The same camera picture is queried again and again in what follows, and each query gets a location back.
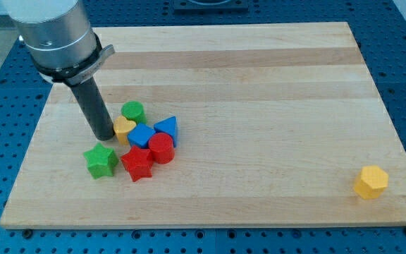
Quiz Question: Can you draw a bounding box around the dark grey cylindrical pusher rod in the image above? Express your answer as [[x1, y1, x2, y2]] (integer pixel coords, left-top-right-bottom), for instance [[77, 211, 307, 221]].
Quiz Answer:
[[70, 78, 114, 140]]

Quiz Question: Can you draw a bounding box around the blue cube block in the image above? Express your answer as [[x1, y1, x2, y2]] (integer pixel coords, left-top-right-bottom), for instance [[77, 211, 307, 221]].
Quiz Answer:
[[127, 123, 156, 149]]

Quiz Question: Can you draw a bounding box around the red cylinder block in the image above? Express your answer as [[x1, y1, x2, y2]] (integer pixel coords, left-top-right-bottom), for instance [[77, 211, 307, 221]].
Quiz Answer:
[[148, 133, 175, 164]]

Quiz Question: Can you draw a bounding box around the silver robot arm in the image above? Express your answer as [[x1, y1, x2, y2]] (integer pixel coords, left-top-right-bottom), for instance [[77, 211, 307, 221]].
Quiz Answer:
[[2, 0, 115, 140]]

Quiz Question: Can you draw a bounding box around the yellow heart block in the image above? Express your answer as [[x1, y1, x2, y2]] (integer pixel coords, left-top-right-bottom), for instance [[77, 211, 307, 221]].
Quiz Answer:
[[113, 116, 137, 145]]

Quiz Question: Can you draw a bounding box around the green cylinder block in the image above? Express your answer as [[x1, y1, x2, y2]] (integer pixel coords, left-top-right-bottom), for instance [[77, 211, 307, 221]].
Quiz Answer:
[[121, 101, 147, 124]]

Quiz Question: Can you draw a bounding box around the green star block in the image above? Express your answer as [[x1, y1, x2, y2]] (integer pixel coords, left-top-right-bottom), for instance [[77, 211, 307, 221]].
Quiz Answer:
[[83, 143, 118, 179]]

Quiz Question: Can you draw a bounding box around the red star block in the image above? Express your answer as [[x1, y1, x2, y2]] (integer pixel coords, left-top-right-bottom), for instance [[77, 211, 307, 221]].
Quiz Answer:
[[121, 145, 154, 182]]

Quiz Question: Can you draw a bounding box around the blue triangle block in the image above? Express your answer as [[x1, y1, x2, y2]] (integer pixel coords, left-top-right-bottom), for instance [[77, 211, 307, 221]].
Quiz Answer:
[[153, 116, 178, 147]]

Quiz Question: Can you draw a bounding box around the light wooden board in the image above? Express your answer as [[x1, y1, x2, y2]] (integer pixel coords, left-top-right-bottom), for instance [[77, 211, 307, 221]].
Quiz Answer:
[[0, 22, 406, 229]]

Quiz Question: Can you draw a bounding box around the yellow hexagon block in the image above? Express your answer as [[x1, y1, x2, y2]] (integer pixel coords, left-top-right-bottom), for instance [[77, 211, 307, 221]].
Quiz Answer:
[[352, 165, 389, 200]]

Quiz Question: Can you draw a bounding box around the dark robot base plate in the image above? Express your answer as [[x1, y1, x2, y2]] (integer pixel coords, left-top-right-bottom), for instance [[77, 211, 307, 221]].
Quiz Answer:
[[171, 0, 249, 13]]

